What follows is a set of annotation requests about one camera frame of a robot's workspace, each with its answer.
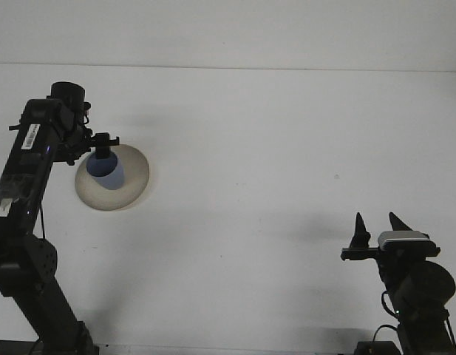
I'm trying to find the pale blue cup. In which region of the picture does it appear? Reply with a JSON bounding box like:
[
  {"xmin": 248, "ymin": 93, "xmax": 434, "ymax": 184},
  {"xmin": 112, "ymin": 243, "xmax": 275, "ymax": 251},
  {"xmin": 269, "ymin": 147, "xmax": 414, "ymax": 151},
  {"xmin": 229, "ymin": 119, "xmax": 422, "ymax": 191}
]
[{"xmin": 86, "ymin": 153, "xmax": 125, "ymax": 192}]

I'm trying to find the pale round plate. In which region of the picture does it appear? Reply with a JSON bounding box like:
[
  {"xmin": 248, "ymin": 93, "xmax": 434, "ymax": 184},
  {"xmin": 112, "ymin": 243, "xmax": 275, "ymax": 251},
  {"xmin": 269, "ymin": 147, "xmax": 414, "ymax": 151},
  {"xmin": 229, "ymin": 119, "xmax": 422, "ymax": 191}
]
[{"xmin": 74, "ymin": 144, "xmax": 151, "ymax": 212}]

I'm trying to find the grey camera box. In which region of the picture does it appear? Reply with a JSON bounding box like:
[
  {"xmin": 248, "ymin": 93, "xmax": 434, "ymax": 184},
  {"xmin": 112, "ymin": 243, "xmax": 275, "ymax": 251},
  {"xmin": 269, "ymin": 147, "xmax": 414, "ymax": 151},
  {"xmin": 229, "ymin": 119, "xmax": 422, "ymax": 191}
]
[{"xmin": 376, "ymin": 230, "xmax": 436, "ymax": 257}]

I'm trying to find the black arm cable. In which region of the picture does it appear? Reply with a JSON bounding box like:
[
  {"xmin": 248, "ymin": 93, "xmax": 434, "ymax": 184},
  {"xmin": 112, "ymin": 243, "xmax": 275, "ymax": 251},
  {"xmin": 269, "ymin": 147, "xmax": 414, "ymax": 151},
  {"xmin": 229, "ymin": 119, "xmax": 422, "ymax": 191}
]
[
  {"xmin": 37, "ymin": 205, "xmax": 47, "ymax": 240},
  {"xmin": 372, "ymin": 290, "xmax": 401, "ymax": 345}
]

